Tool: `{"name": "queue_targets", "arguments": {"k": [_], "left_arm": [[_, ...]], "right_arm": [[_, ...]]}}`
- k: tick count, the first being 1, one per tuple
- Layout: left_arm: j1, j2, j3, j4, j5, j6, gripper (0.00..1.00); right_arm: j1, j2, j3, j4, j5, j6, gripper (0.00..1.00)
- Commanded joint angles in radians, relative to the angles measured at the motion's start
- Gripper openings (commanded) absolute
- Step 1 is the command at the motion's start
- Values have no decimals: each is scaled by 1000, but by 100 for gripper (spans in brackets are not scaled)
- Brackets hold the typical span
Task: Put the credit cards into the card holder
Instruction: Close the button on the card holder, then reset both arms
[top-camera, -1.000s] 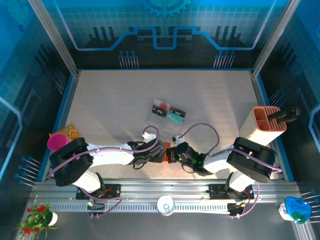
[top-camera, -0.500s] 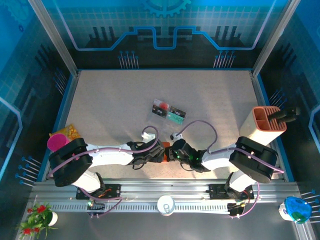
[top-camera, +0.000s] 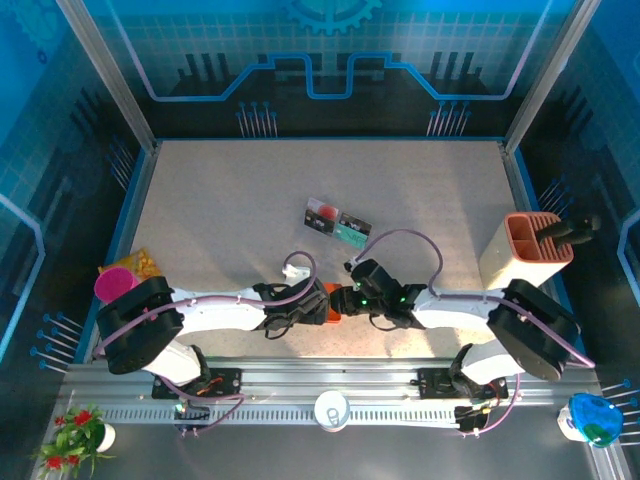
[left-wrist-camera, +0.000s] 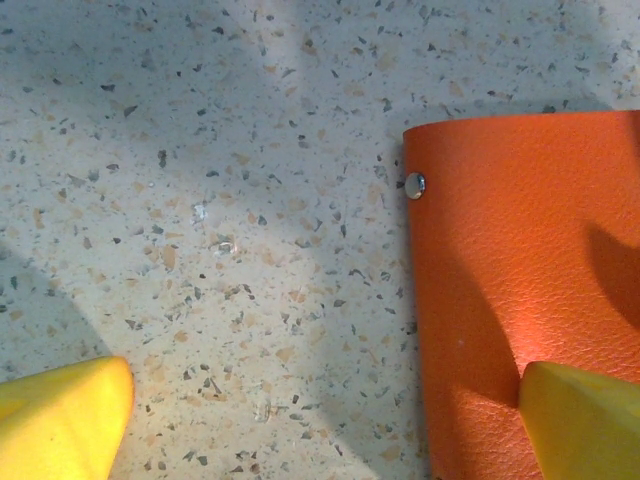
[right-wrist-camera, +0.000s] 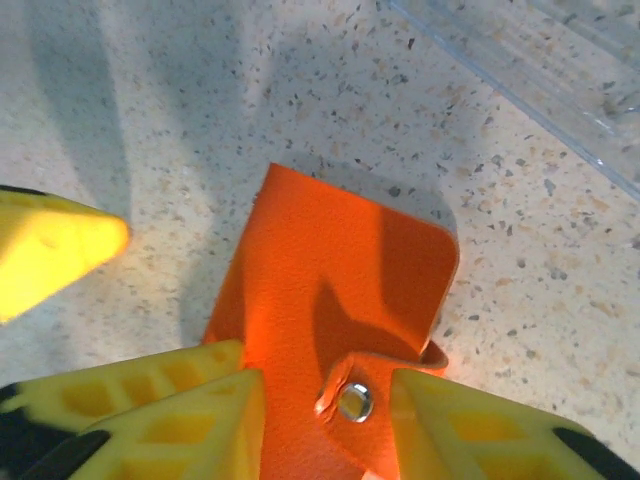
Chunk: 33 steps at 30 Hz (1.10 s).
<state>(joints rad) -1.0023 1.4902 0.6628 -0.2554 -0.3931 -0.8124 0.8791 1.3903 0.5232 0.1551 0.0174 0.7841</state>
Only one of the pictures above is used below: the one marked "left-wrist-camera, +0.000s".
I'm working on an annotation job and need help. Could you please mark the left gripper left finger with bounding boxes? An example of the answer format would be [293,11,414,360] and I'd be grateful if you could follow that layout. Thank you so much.
[0,355,136,480]

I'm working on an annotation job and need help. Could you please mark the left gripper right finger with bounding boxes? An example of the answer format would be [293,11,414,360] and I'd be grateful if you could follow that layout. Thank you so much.
[517,360,640,480]

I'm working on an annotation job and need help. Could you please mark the orange leather card holder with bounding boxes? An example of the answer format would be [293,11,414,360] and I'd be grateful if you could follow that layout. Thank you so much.
[402,110,640,480]

